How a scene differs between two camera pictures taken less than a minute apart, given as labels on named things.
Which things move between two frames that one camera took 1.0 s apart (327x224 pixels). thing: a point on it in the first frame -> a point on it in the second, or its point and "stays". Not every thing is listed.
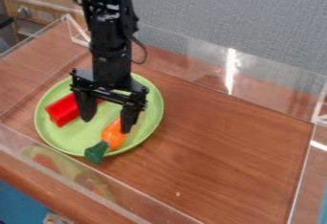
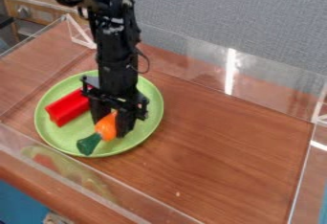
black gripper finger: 87,104 -> 99,109
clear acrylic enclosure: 236,155 stays
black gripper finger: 130,115 stays
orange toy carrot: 112,140 -> 104,130
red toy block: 64,109 stays
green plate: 77,135 stays
